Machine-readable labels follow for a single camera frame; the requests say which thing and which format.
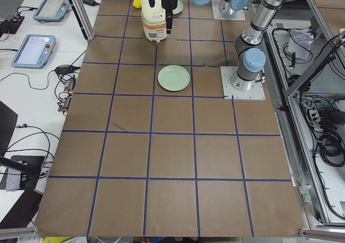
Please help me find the white rice cooker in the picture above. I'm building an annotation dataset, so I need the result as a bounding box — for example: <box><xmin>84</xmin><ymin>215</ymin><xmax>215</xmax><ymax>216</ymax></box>
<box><xmin>141</xmin><ymin>0</ymin><xmax>167</xmax><ymax>43</ymax></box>

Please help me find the right green plate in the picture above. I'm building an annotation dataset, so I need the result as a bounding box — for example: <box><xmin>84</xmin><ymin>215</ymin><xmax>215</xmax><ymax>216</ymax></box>
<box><xmin>172</xmin><ymin>0</ymin><xmax>184</xmax><ymax>15</ymax></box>

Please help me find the green plate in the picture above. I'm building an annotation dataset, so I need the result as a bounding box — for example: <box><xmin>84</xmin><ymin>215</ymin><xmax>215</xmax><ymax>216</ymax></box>
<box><xmin>157</xmin><ymin>65</ymin><xmax>190</xmax><ymax>92</ymax></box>
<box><xmin>172</xmin><ymin>0</ymin><xmax>184</xmax><ymax>15</ymax></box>

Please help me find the yellow toy pepper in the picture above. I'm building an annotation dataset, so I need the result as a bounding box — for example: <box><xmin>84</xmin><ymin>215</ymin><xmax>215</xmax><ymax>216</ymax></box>
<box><xmin>133</xmin><ymin>0</ymin><xmax>142</xmax><ymax>9</ymax></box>

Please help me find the left green plate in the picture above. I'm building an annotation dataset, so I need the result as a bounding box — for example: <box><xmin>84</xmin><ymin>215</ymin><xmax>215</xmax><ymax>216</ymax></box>
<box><xmin>157</xmin><ymin>65</ymin><xmax>190</xmax><ymax>92</ymax></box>

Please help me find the black power adapter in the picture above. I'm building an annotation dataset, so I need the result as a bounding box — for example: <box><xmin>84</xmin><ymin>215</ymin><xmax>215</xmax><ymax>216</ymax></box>
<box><xmin>82</xmin><ymin>0</ymin><xmax>100</xmax><ymax>6</ymax></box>

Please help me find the far teach pendant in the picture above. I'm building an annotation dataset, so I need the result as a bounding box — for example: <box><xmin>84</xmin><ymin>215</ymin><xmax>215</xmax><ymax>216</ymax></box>
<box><xmin>33</xmin><ymin>0</ymin><xmax>70</xmax><ymax>22</ymax></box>

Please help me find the teach pendant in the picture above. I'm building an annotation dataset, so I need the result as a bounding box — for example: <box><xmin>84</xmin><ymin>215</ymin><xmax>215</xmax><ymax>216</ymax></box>
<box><xmin>33</xmin><ymin>0</ymin><xmax>70</xmax><ymax>22</ymax></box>
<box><xmin>11</xmin><ymin>34</ymin><xmax>56</xmax><ymax>69</ymax></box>

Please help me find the near teach pendant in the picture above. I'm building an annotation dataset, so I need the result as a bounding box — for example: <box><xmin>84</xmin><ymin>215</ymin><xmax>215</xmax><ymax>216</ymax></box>
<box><xmin>11</xmin><ymin>34</ymin><xmax>56</xmax><ymax>69</ymax></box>

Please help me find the white crumpled paper bag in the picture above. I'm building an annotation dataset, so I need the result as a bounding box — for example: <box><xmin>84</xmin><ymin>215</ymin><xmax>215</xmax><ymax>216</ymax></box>
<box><xmin>287</xmin><ymin>29</ymin><xmax>314</xmax><ymax>61</ymax></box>

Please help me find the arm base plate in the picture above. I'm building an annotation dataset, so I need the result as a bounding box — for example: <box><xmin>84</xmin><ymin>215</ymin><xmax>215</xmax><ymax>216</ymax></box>
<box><xmin>211</xmin><ymin>0</ymin><xmax>248</xmax><ymax>21</ymax></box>
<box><xmin>220</xmin><ymin>66</ymin><xmax>266</xmax><ymax>101</ymax></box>

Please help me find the aluminium frame post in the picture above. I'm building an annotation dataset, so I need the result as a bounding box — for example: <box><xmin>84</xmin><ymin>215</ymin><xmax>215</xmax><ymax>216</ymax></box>
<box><xmin>68</xmin><ymin>0</ymin><xmax>95</xmax><ymax>41</ymax></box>

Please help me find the usb hub with cables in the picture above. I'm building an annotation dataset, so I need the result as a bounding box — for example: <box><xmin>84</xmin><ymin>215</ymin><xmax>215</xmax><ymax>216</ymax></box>
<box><xmin>54</xmin><ymin>64</ymin><xmax>80</xmax><ymax>115</ymax></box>

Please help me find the aluminium side frame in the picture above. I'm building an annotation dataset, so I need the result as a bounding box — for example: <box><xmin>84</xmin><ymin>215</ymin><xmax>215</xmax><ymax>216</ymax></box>
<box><xmin>266</xmin><ymin>0</ymin><xmax>344</xmax><ymax>230</ymax></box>

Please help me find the black camera stand base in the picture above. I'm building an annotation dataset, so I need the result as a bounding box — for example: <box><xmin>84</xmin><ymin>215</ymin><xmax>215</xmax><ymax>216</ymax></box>
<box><xmin>1</xmin><ymin>155</ymin><xmax>44</xmax><ymax>191</ymax></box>

